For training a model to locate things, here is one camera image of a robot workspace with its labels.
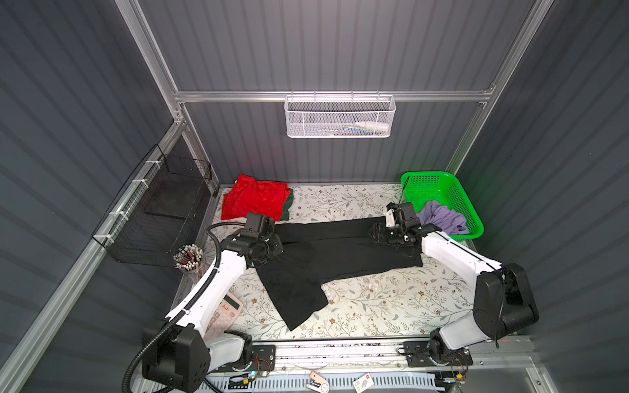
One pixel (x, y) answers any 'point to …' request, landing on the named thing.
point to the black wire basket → (160, 210)
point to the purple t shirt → (449, 220)
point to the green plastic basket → (437, 198)
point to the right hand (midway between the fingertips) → (376, 235)
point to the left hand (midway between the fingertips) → (281, 249)
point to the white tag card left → (318, 382)
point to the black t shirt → (319, 252)
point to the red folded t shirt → (250, 196)
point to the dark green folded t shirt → (287, 204)
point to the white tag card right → (364, 383)
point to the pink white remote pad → (225, 313)
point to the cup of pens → (187, 257)
